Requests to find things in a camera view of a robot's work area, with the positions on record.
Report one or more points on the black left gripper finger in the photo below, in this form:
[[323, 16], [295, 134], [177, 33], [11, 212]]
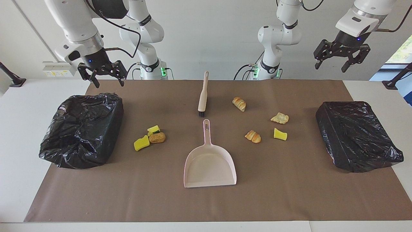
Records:
[[323, 48], [360, 53]]

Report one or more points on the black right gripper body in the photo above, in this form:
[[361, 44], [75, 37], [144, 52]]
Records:
[[96, 59]]

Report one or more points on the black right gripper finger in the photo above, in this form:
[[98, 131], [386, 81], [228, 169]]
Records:
[[119, 69], [86, 69]]

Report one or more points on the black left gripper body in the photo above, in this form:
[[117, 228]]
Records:
[[347, 40]]

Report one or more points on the yellow sponge piece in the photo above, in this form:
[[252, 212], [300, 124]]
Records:
[[153, 129], [141, 143], [280, 134]]

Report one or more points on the brown peanut-shaped bread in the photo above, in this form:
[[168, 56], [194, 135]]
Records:
[[157, 138]]

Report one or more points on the pale pastry piece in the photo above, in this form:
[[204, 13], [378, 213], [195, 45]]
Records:
[[279, 118]]

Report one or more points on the beige brush with black bristles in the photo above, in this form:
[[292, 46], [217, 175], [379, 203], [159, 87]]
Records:
[[203, 96]]

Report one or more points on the large striped croissant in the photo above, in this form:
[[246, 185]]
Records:
[[239, 104]]

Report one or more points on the small golden croissant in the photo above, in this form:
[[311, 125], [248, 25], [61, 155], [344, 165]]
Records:
[[253, 136]]

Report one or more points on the pale pink plastic dustpan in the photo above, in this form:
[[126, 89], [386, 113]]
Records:
[[209, 167]]

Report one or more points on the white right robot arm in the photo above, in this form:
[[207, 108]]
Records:
[[77, 19]]

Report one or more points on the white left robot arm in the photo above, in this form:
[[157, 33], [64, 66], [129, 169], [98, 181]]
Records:
[[276, 35]]

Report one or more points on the black bin with crumpled bag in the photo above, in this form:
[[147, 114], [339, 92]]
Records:
[[80, 132]]

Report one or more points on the black bin with taut bag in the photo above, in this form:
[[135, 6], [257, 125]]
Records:
[[354, 135]]

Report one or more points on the black clamp stand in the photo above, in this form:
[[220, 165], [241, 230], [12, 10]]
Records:
[[391, 84], [16, 81]]

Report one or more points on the brown paper table mat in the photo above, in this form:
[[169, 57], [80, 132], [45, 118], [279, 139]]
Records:
[[206, 203]]

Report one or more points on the white wall socket box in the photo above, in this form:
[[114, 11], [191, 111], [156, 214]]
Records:
[[59, 68]]

